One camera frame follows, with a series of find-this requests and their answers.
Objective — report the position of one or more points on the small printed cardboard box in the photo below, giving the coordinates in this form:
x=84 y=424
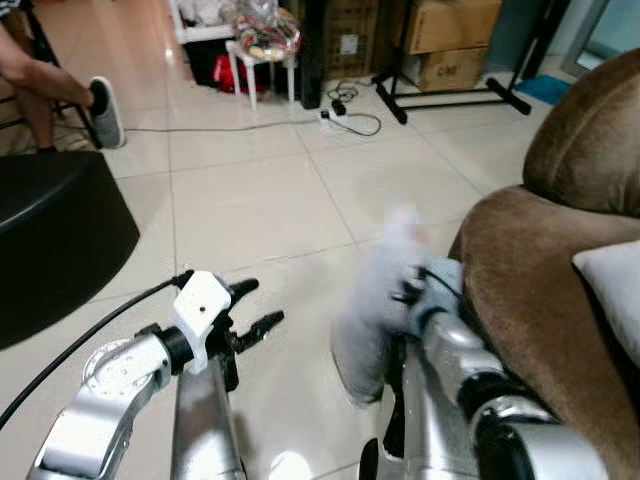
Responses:
x=450 y=70

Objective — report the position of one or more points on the black chair frame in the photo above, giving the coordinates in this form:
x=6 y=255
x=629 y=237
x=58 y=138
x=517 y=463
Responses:
x=47 y=45

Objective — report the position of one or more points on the black tall speaker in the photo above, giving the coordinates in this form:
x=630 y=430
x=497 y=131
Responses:
x=312 y=50

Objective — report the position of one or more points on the white plastic stool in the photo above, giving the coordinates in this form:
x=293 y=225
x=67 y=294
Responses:
x=262 y=62

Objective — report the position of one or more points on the black round ottoman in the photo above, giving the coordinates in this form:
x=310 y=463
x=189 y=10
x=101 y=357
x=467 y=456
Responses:
x=55 y=240

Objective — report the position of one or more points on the dark brown cardboard box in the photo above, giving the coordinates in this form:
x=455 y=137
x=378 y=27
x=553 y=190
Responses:
x=352 y=40

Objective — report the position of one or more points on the clear plastic bag of goods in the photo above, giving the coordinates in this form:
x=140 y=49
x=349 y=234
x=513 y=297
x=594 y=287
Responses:
x=265 y=30

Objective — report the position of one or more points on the grey slip-on shoe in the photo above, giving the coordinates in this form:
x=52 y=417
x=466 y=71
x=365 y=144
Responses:
x=106 y=112

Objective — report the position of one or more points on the person's bare leg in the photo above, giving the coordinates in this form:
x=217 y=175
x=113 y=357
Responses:
x=40 y=75

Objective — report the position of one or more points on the blue floor mat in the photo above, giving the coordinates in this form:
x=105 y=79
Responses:
x=545 y=90

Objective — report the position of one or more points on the black metal stand frame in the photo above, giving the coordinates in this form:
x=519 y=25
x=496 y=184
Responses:
x=450 y=98

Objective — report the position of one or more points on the white shelf unit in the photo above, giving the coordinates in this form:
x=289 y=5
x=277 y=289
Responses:
x=200 y=20

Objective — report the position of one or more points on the large cardboard box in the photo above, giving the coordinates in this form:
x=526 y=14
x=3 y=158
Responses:
x=450 y=25

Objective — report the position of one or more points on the red bag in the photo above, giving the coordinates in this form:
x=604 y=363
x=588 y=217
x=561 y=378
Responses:
x=238 y=75

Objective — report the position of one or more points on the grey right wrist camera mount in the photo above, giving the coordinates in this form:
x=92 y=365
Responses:
x=440 y=290

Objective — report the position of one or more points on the white power strip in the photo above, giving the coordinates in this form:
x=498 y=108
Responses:
x=333 y=117

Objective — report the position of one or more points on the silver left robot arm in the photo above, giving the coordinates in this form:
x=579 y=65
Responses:
x=105 y=395

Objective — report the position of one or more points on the brown fabric sofa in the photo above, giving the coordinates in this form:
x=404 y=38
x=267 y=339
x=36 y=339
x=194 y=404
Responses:
x=540 y=290

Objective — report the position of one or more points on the light grey pillow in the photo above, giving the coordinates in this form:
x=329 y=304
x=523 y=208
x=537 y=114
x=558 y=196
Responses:
x=615 y=295
x=368 y=310

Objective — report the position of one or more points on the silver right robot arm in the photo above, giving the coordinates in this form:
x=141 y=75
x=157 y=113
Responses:
x=455 y=375

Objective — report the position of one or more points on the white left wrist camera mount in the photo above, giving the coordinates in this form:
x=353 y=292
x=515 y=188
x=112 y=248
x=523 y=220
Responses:
x=200 y=305

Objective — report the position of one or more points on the dark robot right leg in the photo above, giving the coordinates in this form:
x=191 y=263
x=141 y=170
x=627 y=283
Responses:
x=385 y=445

